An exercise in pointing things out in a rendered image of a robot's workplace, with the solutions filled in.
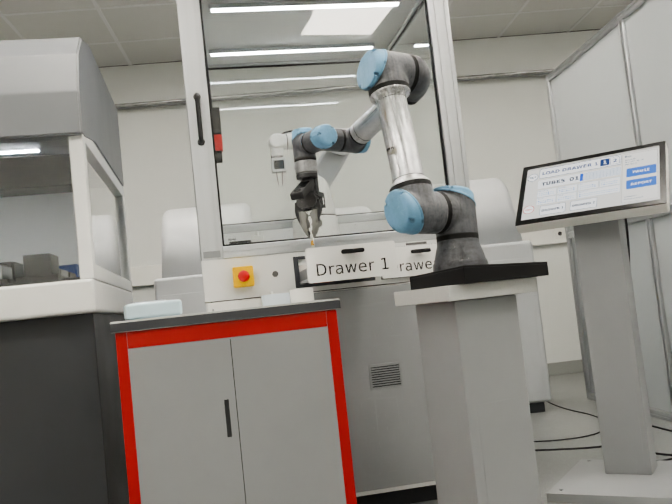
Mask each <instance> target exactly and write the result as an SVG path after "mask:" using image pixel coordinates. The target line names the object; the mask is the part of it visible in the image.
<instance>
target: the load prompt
mask: <svg viewBox="0 0 672 504"><path fill-rule="evenodd" d="M621 156H622V154H621V155H615V156H610V157H605V158H599V159H594V160H589V161H583V162H578V163H573V164H567V165H562V166H557V167H551V168H546V169H541V170H540V173H539V179H542V178H547V177H553V176H558V175H564V174H570V173H575V172H581V171H586V170H592V169H597V168H603V167H608V166H614V165H619V164H621Z"/></svg>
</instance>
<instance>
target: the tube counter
mask: <svg viewBox="0 0 672 504"><path fill-rule="evenodd" d="M615 175H621V166H619V167H613V168H608V169H602V170H596V171H591V172H585V173H580V174H574V175H569V183H575V182H581V181H587V180H592V179H598V178H604V177H610V176H615ZM569 183H568V184H569Z"/></svg>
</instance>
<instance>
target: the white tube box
mask: <svg viewBox="0 0 672 504"><path fill-rule="evenodd" d="M261 298H262V306H269V305H278V304H288V303H290V293H279V294H269V295H263V296H261Z"/></svg>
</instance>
